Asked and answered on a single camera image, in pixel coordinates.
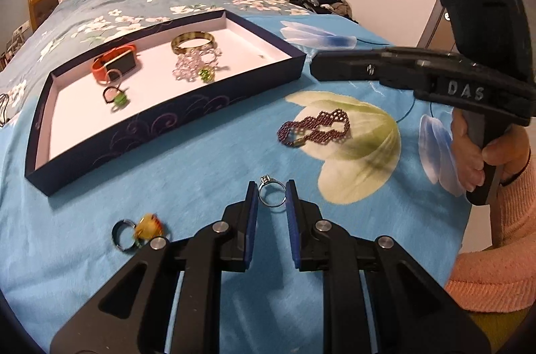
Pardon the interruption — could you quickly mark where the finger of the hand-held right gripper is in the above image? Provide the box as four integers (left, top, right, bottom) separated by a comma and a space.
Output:
312, 48, 419, 87

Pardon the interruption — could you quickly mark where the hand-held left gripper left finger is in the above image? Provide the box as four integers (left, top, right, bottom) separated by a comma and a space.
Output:
49, 180, 258, 354

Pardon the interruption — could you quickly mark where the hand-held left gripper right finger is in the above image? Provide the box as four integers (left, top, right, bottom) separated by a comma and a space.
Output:
286, 179, 491, 354

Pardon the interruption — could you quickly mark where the silver ring with clear stone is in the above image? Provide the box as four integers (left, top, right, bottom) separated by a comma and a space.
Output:
257, 175, 287, 209

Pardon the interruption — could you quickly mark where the maroon beaded mesh bracelet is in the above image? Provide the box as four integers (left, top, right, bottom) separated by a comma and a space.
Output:
276, 109, 350, 148

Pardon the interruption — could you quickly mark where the black ring with yellow charm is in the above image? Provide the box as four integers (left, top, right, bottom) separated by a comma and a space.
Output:
111, 213, 165, 252

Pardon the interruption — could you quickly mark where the clear crystal bead bracelet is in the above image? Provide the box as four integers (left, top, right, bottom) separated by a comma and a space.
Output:
172, 46, 222, 82

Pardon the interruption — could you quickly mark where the black ring with green bead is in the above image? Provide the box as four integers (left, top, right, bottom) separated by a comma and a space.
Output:
102, 85, 128, 113

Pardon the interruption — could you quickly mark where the gold green bangle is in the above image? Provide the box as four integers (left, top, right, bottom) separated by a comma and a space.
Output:
171, 31, 216, 55

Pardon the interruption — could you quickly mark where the navy shallow cardboard box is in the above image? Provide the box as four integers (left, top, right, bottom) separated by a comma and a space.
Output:
24, 8, 307, 198

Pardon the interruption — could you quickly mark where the red smart band watch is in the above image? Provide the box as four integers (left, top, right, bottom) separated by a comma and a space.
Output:
91, 44, 141, 83

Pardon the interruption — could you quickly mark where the person's right forearm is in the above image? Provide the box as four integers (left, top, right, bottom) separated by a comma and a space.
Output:
444, 153, 536, 313

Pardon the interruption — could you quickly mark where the person's right hand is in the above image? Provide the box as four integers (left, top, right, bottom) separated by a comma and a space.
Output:
450, 109, 532, 191

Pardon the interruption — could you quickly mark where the pile of dark clothes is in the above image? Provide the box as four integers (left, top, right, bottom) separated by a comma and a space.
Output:
289, 0, 358, 24

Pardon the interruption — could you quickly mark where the yellow green garment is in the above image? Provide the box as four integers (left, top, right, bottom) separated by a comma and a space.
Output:
471, 301, 532, 354

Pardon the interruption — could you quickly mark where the blue floral duvet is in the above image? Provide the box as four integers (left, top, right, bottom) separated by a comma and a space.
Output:
0, 0, 313, 129

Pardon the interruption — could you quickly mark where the row of cosmetic bottles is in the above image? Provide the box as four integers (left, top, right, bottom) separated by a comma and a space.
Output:
0, 40, 13, 70

